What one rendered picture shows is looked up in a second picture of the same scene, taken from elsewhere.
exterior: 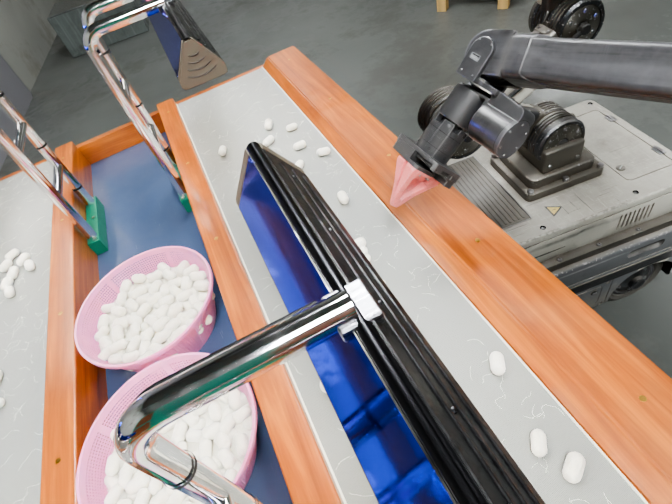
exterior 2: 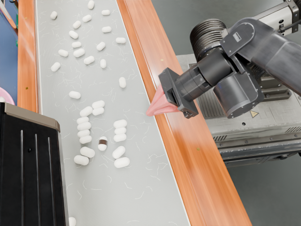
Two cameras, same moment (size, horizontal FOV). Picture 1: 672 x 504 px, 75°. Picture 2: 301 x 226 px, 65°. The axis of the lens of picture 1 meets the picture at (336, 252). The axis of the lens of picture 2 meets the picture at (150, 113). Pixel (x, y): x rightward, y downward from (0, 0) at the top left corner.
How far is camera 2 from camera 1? 27 cm
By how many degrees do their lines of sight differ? 13
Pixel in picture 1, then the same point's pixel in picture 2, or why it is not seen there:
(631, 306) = (275, 166)
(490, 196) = not seen: hidden behind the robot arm
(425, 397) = not seen: outside the picture
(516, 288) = (211, 196)
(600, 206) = (280, 120)
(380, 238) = (137, 123)
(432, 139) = (186, 84)
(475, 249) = (194, 156)
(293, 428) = not seen: outside the picture
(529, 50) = (280, 52)
